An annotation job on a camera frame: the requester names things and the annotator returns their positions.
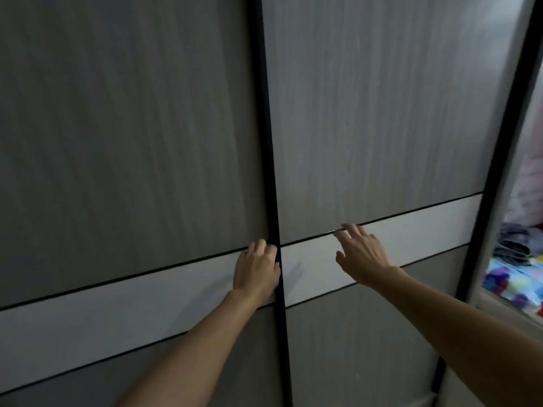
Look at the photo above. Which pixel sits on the person's left hand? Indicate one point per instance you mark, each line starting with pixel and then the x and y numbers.
pixel 254 275

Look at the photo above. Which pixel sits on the person's right hand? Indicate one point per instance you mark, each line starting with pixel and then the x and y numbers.
pixel 365 258

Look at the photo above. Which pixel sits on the person's right middle finger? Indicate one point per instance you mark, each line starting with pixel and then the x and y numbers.
pixel 353 231

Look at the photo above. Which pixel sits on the person's right thumb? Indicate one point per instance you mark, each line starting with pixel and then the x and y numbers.
pixel 340 260

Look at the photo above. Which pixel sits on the person's right little finger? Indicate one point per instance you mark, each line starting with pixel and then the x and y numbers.
pixel 373 241

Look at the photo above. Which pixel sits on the person's left thumb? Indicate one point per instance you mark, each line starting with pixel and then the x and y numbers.
pixel 278 273

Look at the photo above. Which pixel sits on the grey sliding wardrobe door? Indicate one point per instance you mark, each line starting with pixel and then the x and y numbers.
pixel 373 114
pixel 127 144

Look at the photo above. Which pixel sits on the person's right forearm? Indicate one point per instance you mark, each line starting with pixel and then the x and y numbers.
pixel 458 330

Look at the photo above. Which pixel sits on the person's left forearm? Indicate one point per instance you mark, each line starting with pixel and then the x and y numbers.
pixel 203 351

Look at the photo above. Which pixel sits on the grey folded clothes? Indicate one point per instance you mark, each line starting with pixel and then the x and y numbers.
pixel 515 243

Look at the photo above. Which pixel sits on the colourful patterned folded fabric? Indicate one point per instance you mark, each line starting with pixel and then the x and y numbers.
pixel 511 281

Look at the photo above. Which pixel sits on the white wardrobe shelf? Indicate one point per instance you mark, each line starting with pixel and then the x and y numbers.
pixel 507 312

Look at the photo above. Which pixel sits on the pink folded garment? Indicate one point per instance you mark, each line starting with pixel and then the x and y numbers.
pixel 528 190

